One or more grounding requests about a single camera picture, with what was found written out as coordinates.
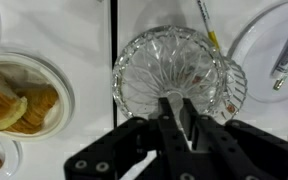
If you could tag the white plate with croissants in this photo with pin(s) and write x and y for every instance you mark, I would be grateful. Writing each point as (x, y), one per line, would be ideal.
(13, 156)

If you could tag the cut glass jar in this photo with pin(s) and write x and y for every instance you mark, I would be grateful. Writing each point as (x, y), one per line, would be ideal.
(236, 86)

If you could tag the white plate with rolls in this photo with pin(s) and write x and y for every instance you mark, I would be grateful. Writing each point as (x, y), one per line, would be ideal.
(60, 96)

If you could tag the large golden bread roll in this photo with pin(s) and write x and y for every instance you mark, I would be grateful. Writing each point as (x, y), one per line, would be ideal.
(0, 103)

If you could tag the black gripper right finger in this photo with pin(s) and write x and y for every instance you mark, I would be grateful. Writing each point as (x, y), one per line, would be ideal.
(237, 150)

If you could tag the empty white round plate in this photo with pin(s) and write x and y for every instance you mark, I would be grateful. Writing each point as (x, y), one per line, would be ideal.
(260, 66)

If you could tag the small golden bread roll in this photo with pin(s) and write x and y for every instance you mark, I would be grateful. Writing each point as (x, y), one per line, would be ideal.
(39, 103)

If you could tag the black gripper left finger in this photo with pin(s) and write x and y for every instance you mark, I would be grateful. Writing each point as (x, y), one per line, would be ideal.
(140, 143)

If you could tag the cut glass bowl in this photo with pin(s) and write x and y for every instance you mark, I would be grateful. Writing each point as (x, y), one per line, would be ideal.
(170, 63)

